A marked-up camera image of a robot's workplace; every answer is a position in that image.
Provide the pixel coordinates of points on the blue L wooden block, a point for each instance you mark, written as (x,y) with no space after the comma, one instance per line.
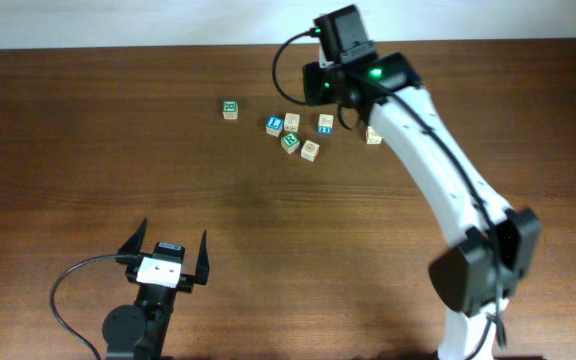
(274,126)

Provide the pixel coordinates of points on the plain wooden block right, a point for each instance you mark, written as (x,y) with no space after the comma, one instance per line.
(372,138)

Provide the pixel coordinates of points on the plain wooden block centre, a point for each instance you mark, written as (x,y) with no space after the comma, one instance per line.
(291,122)

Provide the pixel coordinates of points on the wooden block blue side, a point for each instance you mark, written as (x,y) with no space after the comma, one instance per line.
(325,124)

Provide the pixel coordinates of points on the green R block far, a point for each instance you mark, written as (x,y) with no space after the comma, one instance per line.
(230,110)

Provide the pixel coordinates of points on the green R wooden block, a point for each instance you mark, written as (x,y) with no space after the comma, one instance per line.
(290,143)

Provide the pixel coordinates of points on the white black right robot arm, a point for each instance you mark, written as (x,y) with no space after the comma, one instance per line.
(491,245)

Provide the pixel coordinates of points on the plain wooden block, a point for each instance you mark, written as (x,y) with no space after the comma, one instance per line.
(372,138)
(291,122)

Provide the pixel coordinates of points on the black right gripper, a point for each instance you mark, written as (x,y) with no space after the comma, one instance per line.
(310,78)

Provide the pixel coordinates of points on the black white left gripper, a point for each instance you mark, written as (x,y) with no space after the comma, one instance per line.
(184,282)

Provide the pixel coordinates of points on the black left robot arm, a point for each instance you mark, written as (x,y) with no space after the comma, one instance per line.
(138,330)

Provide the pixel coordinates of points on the wooden block red drawing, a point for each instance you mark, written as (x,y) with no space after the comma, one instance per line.
(310,150)

